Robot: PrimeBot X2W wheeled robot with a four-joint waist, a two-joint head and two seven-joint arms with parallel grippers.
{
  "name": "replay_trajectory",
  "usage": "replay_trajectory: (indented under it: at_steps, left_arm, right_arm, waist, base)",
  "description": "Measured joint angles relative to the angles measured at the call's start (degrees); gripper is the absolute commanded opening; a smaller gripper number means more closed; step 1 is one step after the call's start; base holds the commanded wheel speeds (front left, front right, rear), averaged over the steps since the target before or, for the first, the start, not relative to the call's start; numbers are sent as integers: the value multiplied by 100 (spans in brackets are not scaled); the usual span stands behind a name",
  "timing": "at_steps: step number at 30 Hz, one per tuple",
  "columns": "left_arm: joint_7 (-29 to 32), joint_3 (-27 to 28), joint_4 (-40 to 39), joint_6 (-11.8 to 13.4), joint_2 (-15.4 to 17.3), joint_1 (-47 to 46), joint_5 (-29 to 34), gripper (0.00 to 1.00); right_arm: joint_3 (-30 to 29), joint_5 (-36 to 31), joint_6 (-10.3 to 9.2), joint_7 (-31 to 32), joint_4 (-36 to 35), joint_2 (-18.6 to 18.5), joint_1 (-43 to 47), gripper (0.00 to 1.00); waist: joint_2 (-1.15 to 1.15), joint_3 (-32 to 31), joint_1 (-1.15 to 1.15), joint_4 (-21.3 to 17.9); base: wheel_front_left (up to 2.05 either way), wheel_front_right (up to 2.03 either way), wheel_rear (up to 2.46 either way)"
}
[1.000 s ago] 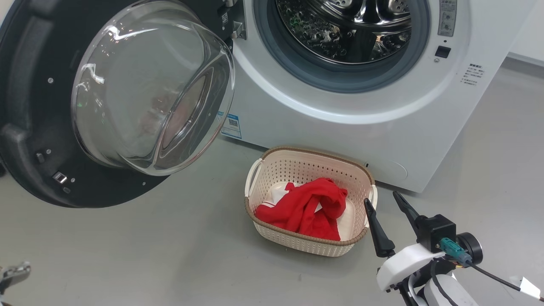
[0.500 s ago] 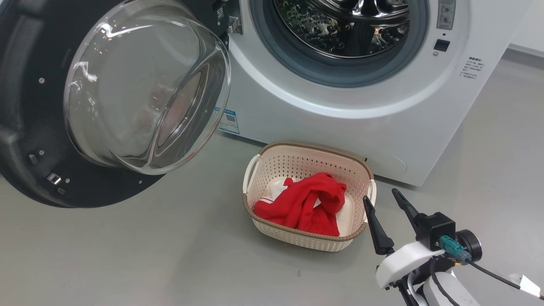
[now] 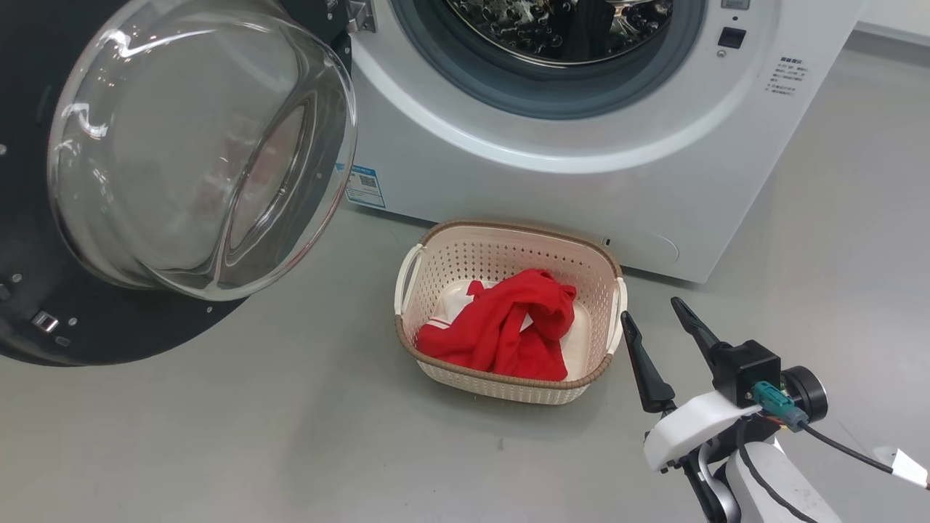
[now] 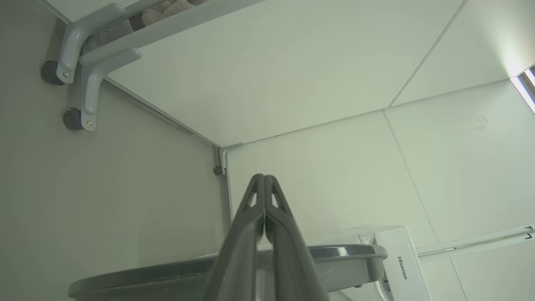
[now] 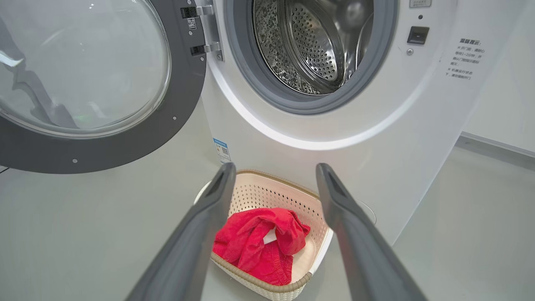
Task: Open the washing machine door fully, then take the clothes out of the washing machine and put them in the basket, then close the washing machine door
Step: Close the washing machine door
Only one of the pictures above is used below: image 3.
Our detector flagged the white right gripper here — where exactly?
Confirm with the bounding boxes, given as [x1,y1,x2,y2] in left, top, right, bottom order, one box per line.
[621,296,764,473]

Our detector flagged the washing machine door with glass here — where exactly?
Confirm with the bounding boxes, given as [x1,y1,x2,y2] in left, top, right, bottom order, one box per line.
[0,0,358,366]

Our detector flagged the white front-load washing machine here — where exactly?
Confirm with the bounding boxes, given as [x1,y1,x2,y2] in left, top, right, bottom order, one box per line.
[331,0,869,284]

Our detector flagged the cream perforated laundry basket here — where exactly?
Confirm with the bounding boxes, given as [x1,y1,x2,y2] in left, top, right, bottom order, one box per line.
[394,220,628,405]

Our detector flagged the blue paper label sticker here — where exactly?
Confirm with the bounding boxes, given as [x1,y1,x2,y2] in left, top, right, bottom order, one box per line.
[344,163,386,210]

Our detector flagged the black cable with teal connector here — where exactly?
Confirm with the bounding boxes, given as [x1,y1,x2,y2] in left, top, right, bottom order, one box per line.
[752,381,896,474]

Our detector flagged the white cable tag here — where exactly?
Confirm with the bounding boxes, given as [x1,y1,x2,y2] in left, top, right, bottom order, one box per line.
[876,447,930,489]

